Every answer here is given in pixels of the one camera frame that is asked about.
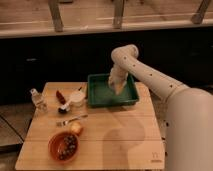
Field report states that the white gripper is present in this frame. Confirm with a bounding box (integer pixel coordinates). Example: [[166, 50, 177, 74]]
[[108, 64, 128, 89]]

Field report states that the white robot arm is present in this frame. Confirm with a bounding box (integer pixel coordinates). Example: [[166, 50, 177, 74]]
[[108, 44, 213, 171]]

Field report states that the green plastic tray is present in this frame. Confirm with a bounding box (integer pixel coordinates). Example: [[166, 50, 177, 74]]
[[87, 74, 139, 108]]

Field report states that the red sausage toy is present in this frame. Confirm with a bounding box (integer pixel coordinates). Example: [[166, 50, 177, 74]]
[[56, 90, 66, 104]]

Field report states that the wooden table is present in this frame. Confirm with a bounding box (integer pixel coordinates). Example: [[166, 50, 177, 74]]
[[15, 82, 165, 171]]

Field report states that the yellow fruit toy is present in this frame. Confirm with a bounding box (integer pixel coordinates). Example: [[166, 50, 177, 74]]
[[70, 121, 83, 135]]

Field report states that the silver fork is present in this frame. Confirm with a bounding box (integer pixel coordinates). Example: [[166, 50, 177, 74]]
[[56, 115, 88, 127]]

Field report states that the clear spray bottle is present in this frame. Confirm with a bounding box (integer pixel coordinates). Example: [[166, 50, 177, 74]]
[[30, 88, 47, 112]]

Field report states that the orange bowl with grapes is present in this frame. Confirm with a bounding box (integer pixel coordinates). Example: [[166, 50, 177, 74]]
[[48, 131, 79, 164]]

